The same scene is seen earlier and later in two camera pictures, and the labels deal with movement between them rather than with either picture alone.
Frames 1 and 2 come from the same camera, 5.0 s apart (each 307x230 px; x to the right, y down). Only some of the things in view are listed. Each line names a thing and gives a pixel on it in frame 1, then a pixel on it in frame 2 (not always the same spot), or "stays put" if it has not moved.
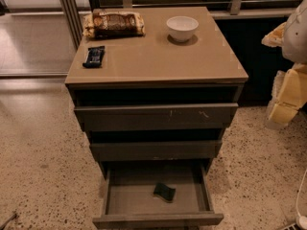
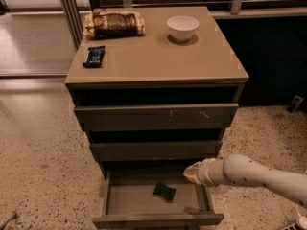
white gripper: [295, 37] to [204, 172]
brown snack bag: [106, 24] stays put
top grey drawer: [140, 117] stays put
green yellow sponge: [164, 191] stays put
